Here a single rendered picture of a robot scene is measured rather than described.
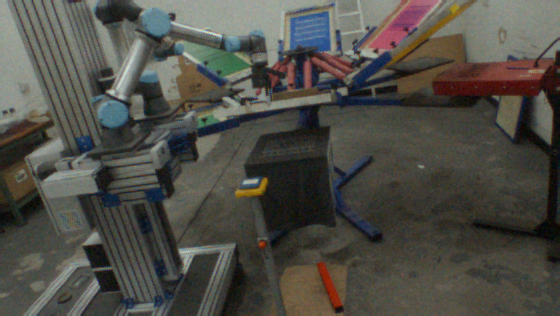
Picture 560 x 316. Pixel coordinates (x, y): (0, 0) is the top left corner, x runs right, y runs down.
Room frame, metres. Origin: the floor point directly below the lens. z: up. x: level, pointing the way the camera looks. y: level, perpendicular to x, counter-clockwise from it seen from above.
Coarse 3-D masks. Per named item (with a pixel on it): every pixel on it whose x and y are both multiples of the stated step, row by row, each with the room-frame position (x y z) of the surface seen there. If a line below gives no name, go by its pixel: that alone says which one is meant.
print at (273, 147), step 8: (296, 136) 2.41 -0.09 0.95; (304, 136) 2.38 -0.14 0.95; (312, 136) 2.36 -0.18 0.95; (272, 144) 2.36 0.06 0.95; (280, 144) 2.33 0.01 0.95; (288, 144) 2.30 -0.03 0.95; (296, 144) 2.28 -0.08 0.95; (304, 144) 2.25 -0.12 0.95; (312, 144) 2.22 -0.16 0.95; (264, 152) 2.25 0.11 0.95; (272, 152) 2.22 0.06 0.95; (280, 152) 2.20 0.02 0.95; (288, 152) 2.17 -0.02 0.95; (296, 152) 2.16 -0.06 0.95
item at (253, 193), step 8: (264, 184) 1.82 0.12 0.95; (240, 192) 1.78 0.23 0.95; (248, 192) 1.77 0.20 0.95; (256, 192) 1.77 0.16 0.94; (256, 200) 1.82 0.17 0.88; (256, 208) 1.82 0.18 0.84; (256, 216) 1.82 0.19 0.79; (256, 224) 1.82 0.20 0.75; (264, 224) 1.83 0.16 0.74; (264, 232) 1.81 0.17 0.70; (264, 248) 1.82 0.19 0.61; (264, 256) 1.82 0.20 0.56; (272, 256) 1.84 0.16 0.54; (272, 264) 1.81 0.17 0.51; (272, 272) 1.82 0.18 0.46; (272, 280) 1.82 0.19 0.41; (272, 288) 1.82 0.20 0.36; (280, 296) 1.82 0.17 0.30; (280, 304) 1.82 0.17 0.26; (280, 312) 1.82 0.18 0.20
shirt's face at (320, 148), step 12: (288, 132) 2.52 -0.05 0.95; (300, 132) 2.47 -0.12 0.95; (312, 132) 2.43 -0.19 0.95; (324, 132) 2.39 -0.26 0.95; (264, 144) 2.38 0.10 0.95; (324, 144) 2.19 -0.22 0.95; (252, 156) 2.22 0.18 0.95; (276, 156) 2.15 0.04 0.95; (288, 156) 2.12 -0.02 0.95; (300, 156) 2.08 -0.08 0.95; (312, 156) 2.05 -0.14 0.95
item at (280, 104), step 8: (312, 96) 1.97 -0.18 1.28; (320, 96) 1.96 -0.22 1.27; (328, 96) 1.95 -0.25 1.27; (336, 96) 2.37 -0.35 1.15; (256, 104) 2.03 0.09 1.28; (264, 104) 2.02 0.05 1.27; (272, 104) 2.01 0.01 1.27; (280, 104) 2.00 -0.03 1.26; (288, 104) 1.99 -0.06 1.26; (296, 104) 1.98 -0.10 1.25; (304, 104) 1.97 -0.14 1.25; (216, 112) 2.07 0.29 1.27; (224, 112) 2.06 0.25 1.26; (232, 112) 2.05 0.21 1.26; (240, 112) 2.04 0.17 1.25; (248, 112) 2.03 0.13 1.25
